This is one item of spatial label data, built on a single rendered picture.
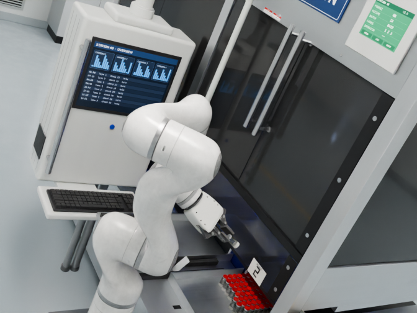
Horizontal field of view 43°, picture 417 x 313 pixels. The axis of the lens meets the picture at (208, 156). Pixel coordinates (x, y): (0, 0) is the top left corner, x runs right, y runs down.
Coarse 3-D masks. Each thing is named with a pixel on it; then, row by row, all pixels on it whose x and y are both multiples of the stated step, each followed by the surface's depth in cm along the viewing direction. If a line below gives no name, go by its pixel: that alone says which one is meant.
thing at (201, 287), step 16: (176, 272) 189; (192, 272) 194; (208, 272) 198; (224, 272) 203; (240, 272) 208; (176, 288) 184; (192, 288) 190; (208, 288) 194; (192, 304) 183; (208, 304) 186; (224, 304) 190
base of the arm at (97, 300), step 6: (96, 294) 147; (96, 300) 147; (90, 306) 151; (96, 306) 147; (102, 306) 145; (108, 306) 144; (90, 312) 150; (96, 312) 147; (102, 312) 146; (108, 312) 145; (114, 312) 145; (120, 312) 145; (126, 312) 147; (132, 312) 151
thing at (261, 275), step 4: (252, 264) 192; (256, 264) 190; (248, 268) 194; (252, 268) 192; (256, 268) 190; (260, 268) 189; (252, 272) 192; (260, 272) 188; (264, 272) 187; (252, 276) 192; (256, 276) 190; (260, 276) 188; (264, 276) 187; (256, 280) 190; (260, 280) 188; (260, 284) 188
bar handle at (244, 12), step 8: (248, 0) 195; (248, 8) 196; (240, 16) 198; (240, 24) 199; (232, 40) 201; (232, 48) 203; (224, 56) 204; (224, 64) 205; (216, 72) 207; (216, 80) 208; (208, 96) 211
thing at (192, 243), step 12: (180, 216) 225; (180, 228) 221; (192, 228) 225; (180, 240) 213; (192, 240) 217; (204, 240) 220; (216, 240) 224; (180, 252) 206; (192, 252) 210; (204, 252) 213; (216, 252) 216
